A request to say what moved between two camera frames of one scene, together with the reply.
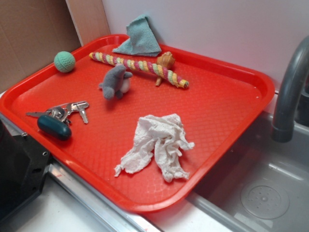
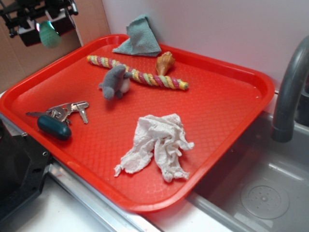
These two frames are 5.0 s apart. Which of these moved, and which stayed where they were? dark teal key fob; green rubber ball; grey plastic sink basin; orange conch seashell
Moved: green rubber ball
Stayed: grey plastic sink basin; orange conch seashell; dark teal key fob
